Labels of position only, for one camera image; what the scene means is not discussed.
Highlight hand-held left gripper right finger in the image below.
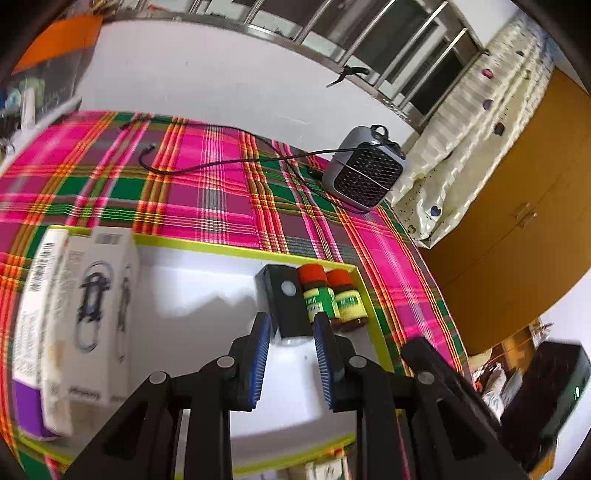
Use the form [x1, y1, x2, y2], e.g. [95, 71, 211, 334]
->
[313, 311, 532, 480]

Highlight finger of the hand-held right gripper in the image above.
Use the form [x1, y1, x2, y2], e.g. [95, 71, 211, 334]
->
[399, 335, 503, 445]

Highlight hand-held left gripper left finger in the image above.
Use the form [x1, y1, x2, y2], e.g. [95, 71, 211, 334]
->
[60, 311, 272, 480]

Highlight brown bottle orange cap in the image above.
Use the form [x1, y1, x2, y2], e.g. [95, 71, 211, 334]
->
[297, 264, 341, 325]
[325, 270, 369, 334]

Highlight black box round button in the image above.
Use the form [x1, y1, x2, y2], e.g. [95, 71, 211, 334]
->
[254, 264, 315, 341]

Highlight yellow-green shallow tray box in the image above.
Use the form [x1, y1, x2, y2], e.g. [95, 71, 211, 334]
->
[9, 224, 398, 477]

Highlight white box green pattern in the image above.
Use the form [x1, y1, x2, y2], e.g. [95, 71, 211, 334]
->
[302, 459, 350, 480]

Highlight white box carabiner print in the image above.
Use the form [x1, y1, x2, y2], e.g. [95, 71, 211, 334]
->
[42, 228, 142, 435]

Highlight white box purple end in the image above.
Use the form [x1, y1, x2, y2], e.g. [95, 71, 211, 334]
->
[11, 229, 71, 440]

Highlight pile of packets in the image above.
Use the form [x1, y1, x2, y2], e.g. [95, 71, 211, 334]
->
[470, 318, 556, 418]

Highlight wooden wardrobe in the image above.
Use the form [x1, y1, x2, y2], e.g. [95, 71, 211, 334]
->
[424, 68, 591, 357]

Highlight pink plaid tablecloth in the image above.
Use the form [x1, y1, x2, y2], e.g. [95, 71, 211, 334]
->
[0, 110, 472, 480]

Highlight grey space heater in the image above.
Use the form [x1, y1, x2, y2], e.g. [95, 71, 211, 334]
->
[321, 124, 407, 214]

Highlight cream patterned curtain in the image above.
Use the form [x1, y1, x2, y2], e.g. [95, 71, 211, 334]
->
[389, 9, 560, 251]

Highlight black hook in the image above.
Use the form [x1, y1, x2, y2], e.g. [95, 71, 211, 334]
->
[326, 65, 371, 88]

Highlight metal window grille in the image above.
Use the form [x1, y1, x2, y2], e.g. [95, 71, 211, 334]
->
[91, 0, 489, 134]

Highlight white plastic bottle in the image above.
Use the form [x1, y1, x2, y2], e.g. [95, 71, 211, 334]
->
[20, 87, 38, 134]

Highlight clear storage box orange lid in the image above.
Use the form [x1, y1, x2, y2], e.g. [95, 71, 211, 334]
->
[0, 15, 105, 117]

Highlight black power cable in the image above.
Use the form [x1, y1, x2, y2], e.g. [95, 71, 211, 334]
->
[137, 137, 403, 216]

